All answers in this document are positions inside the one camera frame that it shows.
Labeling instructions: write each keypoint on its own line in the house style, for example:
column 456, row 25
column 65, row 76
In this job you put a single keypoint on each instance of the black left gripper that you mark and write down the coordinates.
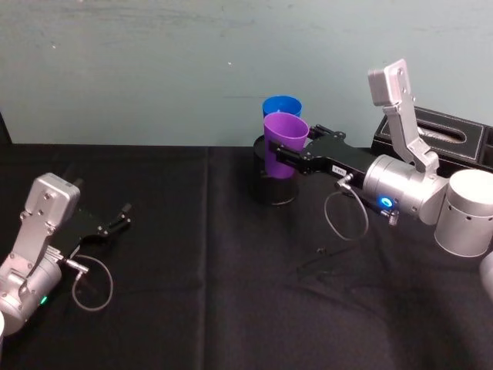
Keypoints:
column 79, row 229

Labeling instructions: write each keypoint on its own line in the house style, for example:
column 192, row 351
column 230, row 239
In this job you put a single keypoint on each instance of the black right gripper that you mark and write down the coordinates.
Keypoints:
column 327, row 158

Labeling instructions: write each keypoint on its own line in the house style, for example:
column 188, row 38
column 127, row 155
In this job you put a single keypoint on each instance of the blue plastic cup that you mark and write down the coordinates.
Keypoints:
column 281, row 105

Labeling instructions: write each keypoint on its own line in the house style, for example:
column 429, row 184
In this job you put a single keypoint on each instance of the black table cloth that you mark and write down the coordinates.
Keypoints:
column 215, row 293

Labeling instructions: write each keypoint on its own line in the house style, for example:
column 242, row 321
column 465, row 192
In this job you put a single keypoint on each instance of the black stitched tissue box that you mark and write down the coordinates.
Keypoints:
column 462, row 148

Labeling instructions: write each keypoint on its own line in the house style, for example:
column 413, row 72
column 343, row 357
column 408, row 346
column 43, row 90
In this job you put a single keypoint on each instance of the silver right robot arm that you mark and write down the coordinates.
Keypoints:
column 400, row 181

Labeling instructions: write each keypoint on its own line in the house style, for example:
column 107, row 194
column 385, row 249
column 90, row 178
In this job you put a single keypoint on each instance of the purple plastic cup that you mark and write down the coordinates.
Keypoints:
column 286, row 131

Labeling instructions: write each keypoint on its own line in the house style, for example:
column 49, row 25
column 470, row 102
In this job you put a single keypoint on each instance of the black cylindrical container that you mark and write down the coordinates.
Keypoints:
column 273, row 191

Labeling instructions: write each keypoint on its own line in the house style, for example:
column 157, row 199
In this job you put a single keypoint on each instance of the black upright object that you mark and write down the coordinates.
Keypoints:
column 3, row 131

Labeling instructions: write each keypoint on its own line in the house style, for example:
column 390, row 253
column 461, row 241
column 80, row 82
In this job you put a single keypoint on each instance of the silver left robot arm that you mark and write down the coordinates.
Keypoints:
column 34, row 279

